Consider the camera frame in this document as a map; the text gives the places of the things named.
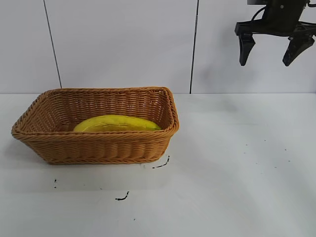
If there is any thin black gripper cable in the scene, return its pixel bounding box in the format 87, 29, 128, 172
251, 4, 268, 22

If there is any yellow banana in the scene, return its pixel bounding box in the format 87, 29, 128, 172
73, 114, 162, 133

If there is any brown woven wicker basket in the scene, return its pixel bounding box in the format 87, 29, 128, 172
11, 86, 180, 165

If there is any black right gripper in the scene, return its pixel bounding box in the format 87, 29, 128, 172
234, 0, 316, 67

